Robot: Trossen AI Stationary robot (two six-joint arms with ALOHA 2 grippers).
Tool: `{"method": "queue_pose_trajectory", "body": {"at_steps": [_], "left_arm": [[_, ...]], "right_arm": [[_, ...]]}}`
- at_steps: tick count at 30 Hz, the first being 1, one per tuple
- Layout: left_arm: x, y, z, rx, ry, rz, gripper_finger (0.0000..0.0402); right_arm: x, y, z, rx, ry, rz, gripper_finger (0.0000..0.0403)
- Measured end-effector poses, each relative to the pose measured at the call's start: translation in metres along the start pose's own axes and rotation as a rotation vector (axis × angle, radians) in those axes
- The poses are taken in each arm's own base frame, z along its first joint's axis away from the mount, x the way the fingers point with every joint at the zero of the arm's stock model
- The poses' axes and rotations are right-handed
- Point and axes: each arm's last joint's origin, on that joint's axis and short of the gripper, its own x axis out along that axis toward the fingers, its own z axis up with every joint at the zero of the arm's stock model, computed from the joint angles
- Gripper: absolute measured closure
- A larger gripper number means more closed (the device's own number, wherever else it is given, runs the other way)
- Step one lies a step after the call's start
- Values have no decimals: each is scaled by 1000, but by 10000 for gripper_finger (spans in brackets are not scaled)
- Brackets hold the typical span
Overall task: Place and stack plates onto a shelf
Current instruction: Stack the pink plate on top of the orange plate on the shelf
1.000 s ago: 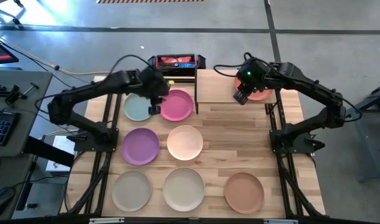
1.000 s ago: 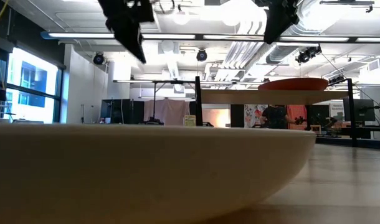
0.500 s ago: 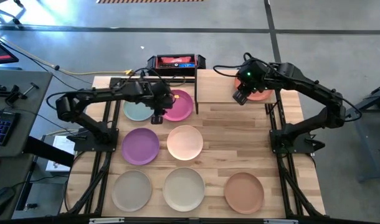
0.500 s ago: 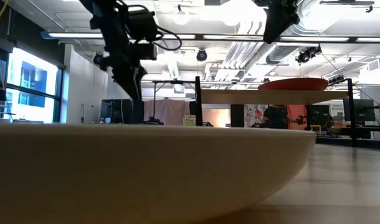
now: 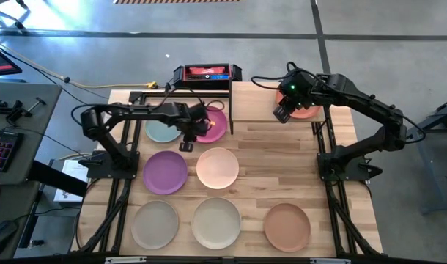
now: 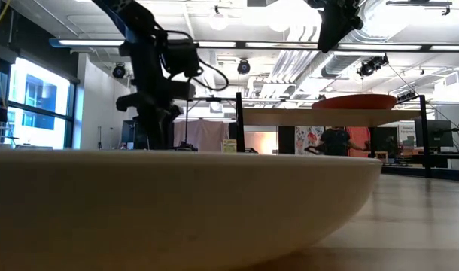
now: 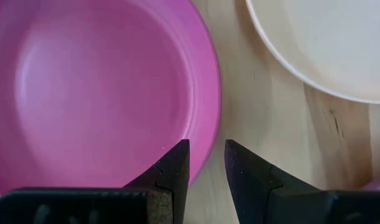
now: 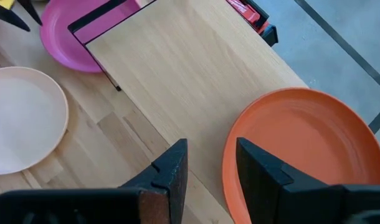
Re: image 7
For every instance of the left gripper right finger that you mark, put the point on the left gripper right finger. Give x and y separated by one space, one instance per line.
264 196

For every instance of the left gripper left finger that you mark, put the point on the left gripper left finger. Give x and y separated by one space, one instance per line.
165 193

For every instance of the purple plate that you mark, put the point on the purple plate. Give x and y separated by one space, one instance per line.
99 93

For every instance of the pale peach plate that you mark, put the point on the pale peach plate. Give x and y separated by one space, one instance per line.
327 46

